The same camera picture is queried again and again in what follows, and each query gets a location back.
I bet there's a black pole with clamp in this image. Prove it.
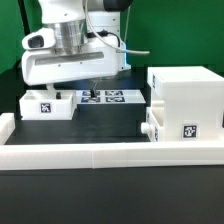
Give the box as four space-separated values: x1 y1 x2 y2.
17 0 30 35

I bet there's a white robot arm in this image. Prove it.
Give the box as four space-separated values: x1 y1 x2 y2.
22 0 131 89

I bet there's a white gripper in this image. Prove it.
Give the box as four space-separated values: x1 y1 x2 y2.
22 42 127 99

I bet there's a white drawer cabinet housing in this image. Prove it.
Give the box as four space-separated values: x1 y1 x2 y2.
147 66 224 142

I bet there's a white U-shaped border frame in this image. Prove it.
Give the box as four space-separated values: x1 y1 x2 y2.
0 113 224 170

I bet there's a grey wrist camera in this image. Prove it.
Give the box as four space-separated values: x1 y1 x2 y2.
22 28 56 50

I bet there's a white sheet with fiducial markers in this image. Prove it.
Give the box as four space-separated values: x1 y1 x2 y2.
76 90 145 104

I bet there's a white front drawer box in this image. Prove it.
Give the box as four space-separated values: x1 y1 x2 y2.
141 107 164 142

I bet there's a white cable on green wall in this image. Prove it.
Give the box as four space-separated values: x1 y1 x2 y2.
83 0 151 56

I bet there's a white drawer box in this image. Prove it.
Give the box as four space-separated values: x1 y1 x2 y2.
19 90 77 120
141 107 164 142

